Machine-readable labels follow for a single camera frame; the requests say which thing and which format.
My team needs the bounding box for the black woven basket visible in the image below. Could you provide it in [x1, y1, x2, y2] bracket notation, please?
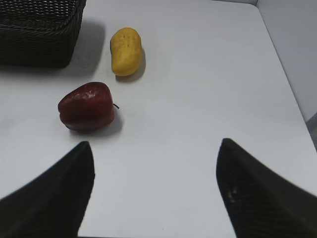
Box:
[0, 0, 86, 68]

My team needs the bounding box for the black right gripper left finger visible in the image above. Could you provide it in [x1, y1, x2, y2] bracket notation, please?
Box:
[0, 141, 95, 238]

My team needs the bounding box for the yellow mango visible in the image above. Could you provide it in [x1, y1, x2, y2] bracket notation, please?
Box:
[110, 27, 143, 77]

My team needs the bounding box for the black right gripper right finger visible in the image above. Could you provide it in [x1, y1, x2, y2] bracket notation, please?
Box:
[216, 138, 317, 238]

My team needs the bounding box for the red apple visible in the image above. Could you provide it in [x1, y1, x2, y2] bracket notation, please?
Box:
[57, 82, 116, 131]

